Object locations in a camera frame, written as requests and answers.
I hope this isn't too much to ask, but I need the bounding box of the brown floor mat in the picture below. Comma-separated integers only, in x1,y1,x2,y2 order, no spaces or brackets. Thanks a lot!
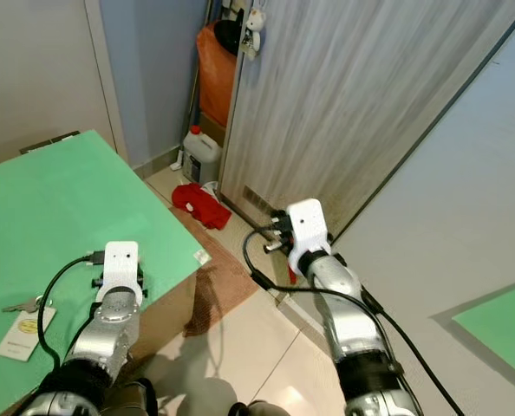
184,247,258,337

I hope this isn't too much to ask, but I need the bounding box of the red cloth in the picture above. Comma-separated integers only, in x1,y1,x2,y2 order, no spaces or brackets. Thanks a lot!
172,182,232,231

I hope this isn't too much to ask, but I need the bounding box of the white plastic jerrycan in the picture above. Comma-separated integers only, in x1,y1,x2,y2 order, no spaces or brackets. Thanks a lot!
182,126,224,185

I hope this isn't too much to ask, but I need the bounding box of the grey wood grain door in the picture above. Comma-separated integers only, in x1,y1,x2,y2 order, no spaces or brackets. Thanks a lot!
218,0,515,239

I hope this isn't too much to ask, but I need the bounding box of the orange bag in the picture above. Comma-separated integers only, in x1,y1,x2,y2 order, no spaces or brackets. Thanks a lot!
195,23,241,129

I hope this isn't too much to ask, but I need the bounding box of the white plush toy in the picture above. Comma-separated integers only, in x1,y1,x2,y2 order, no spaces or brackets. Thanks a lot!
242,7,269,60

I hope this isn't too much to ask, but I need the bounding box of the black bag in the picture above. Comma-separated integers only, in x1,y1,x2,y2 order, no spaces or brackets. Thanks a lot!
214,19,250,55

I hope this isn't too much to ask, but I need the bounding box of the wooden table with green top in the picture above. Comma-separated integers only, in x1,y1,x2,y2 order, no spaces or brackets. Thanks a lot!
0,130,211,416

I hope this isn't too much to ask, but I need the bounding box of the green panel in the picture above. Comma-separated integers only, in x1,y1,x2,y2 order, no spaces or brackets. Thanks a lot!
453,277,515,387

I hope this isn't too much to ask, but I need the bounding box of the plain silver key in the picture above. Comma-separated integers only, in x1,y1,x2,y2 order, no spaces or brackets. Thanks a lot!
0,296,40,313

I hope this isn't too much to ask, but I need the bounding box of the white key tag yellow logo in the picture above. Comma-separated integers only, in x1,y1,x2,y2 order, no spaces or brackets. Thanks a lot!
0,305,55,361

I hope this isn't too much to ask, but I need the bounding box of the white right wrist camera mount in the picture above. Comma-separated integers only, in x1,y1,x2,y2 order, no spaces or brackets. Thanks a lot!
286,198,332,261

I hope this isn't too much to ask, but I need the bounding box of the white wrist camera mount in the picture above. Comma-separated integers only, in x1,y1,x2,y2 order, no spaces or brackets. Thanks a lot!
286,198,332,261
100,241,144,304

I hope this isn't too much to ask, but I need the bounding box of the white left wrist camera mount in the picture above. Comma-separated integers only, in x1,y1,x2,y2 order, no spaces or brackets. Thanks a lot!
100,241,144,304

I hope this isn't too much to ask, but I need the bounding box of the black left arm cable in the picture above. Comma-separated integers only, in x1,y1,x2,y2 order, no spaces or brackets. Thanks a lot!
36,251,108,365

